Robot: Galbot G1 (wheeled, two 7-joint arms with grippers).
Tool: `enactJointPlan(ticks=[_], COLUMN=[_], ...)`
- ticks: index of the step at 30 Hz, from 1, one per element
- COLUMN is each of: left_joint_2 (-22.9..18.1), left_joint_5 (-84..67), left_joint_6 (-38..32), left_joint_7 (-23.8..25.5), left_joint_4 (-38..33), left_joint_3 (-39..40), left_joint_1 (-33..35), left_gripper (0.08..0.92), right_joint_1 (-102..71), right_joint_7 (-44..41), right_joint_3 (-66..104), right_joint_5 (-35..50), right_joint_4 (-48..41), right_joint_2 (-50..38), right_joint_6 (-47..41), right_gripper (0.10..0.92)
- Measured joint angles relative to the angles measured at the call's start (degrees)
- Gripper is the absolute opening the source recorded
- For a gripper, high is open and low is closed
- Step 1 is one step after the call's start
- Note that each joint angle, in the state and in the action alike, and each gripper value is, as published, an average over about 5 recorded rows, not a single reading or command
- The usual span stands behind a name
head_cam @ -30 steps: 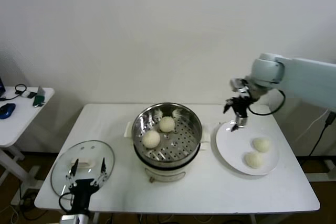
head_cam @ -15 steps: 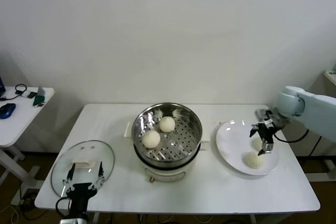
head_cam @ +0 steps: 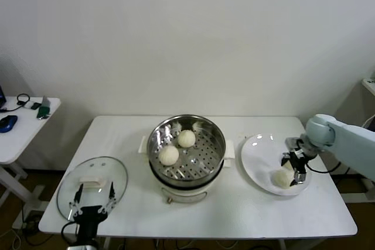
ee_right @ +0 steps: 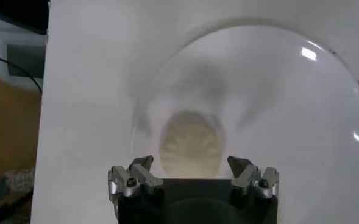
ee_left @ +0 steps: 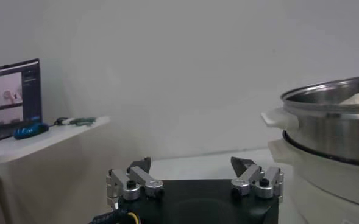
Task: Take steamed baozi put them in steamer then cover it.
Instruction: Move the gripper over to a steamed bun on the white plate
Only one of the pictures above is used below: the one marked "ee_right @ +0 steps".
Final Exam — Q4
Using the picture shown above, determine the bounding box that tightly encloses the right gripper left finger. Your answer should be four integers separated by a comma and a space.
108, 155, 165, 211

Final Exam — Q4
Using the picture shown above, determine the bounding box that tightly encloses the thin black floor cable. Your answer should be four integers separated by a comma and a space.
0, 54, 43, 96

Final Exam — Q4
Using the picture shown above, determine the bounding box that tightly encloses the white steamed baozi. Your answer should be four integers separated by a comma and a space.
159, 110, 224, 180

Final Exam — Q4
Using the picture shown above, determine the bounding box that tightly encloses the white round plate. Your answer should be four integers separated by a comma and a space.
130, 18, 359, 224

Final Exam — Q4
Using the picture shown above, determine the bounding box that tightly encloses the grey rectangular panel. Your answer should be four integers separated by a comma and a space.
7, 42, 48, 79

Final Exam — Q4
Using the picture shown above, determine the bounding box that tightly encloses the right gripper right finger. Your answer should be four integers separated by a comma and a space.
227, 155, 280, 200

